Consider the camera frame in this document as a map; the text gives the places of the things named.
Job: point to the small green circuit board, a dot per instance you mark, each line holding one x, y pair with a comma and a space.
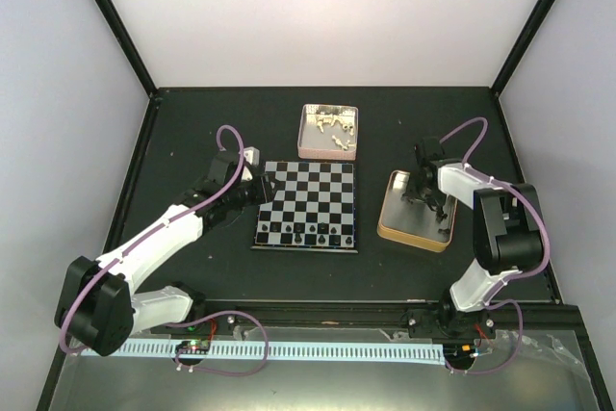
193, 347

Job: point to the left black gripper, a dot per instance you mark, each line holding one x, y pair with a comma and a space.
264, 193

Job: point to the left black frame post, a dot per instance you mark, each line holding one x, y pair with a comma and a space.
128, 47

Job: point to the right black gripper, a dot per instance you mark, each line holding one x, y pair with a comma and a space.
439, 199

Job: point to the yellow tin tray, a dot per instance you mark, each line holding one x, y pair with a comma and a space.
403, 223

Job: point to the pink tin tray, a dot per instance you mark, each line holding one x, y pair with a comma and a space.
312, 145

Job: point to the black frame post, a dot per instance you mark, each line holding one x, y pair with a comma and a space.
533, 23
128, 47

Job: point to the right black frame post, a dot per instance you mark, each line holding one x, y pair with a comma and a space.
533, 23

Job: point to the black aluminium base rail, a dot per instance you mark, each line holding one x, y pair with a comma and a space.
308, 315

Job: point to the black and grey chessboard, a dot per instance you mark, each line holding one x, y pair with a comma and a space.
314, 192

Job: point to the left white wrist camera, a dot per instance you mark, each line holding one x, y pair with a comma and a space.
251, 167

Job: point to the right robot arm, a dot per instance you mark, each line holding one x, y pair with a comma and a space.
510, 239

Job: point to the black chess king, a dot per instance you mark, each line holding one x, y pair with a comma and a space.
299, 233

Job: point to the light blue slotted cable duct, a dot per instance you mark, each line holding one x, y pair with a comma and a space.
290, 351

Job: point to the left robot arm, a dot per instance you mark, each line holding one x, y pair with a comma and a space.
209, 203

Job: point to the pile of white chess pieces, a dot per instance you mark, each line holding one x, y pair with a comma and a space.
341, 130

